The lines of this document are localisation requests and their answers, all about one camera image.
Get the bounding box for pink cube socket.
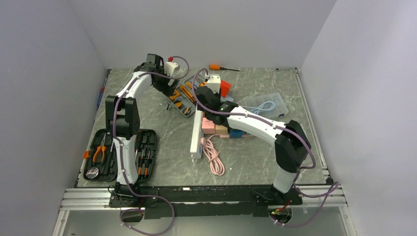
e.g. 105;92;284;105
201;118;216;135

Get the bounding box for tan cube socket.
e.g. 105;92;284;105
215;125;229;135

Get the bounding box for grey tool tray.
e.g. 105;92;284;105
169;81;197;117

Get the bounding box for pink power strip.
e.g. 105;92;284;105
219;133;254;139

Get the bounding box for blue cube adapter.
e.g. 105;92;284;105
229;129;245;139

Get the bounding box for white power strip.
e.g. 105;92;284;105
190;110;203;159

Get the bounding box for clear plastic organizer box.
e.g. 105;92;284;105
239;92;289;119

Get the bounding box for black tool case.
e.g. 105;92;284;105
83;129;158;183

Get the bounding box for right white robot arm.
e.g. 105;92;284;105
192;86;314;204

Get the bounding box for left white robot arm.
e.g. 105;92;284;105
105;54;180;185

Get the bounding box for red cube socket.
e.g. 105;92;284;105
220;80;232;97

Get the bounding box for blue red pen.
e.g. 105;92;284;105
96;78;108;109

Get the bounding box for orange case latch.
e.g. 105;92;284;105
83;150;90;159

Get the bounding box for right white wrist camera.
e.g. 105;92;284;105
206;74;221;94

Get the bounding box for orange handled screwdriver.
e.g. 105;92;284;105
209;64;240;72

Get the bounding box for light blue cable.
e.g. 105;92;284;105
242;100;276;116

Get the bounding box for pink coiled cable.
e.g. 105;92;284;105
200;134;226;177

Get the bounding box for orange handled pliers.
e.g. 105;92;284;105
92;133;107;163

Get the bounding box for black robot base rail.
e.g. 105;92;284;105
109;184;302;219

